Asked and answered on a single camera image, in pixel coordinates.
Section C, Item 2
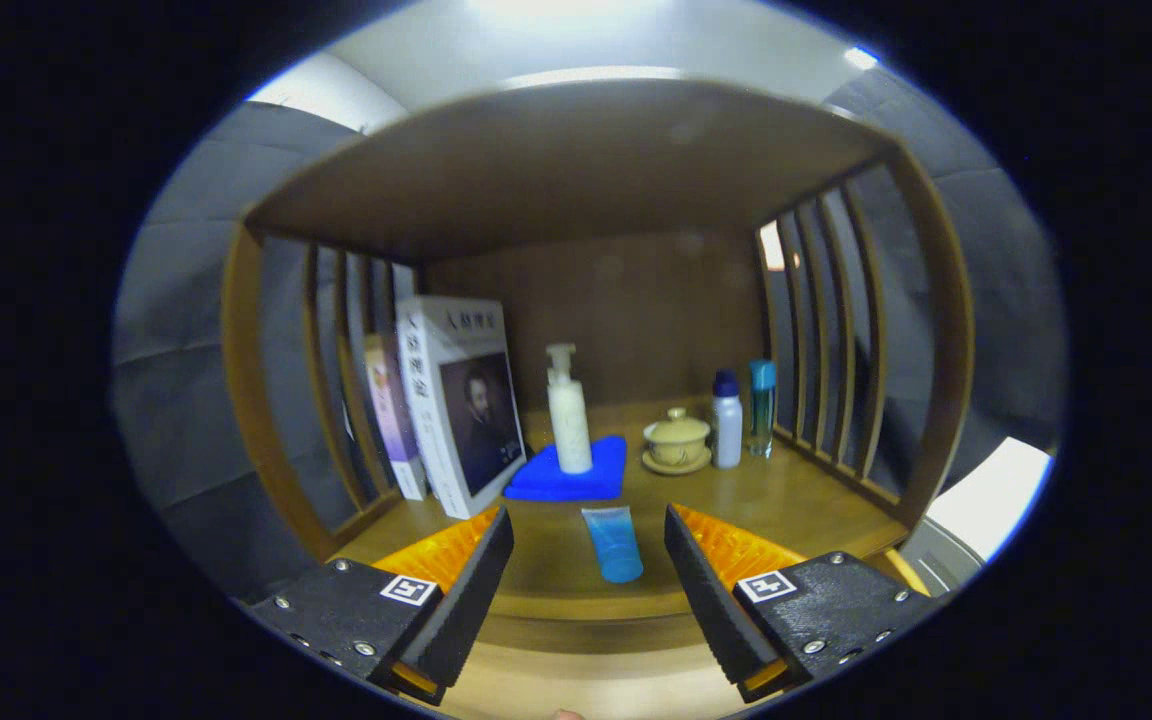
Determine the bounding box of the purple book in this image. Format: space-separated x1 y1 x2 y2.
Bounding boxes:
364 333 429 501

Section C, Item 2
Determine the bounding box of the wooden countertop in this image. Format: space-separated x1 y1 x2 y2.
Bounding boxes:
331 398 912 621

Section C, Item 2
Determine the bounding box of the beige lidded teacup with saucer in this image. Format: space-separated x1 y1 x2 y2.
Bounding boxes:
642 406 713 476

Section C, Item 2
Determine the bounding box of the white book with portrait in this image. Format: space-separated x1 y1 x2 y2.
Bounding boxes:
396 295 527 520

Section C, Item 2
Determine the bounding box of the white bottle with blue cap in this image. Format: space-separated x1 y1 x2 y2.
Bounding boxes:
712 370 743 470

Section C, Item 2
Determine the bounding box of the white panelled cabinet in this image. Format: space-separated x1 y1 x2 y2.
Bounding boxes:
901 437 1055 596

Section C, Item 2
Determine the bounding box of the blue folded cloth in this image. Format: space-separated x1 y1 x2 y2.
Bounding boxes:
504 434 629 503

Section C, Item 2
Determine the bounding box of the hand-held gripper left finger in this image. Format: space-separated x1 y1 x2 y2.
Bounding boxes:
241 505 517 707

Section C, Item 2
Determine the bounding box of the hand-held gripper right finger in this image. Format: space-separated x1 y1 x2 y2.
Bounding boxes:
663 503 949 705

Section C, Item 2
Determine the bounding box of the blue and white tube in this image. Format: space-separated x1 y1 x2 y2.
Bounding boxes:
581 505 645 585

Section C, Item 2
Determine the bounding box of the wooden drawer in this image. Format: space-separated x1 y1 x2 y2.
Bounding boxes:
436 548 932 719

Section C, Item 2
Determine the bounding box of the white pump bottle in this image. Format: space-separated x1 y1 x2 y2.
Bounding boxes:
545 343 594 475

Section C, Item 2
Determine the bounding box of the slim teal bottle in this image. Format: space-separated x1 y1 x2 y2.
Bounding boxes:
748 360 777 459

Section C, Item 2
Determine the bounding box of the wooden cabinet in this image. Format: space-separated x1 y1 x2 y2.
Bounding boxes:
221 78 977 561

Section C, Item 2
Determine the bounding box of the large round ceiling light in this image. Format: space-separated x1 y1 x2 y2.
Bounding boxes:
466 0 637 16

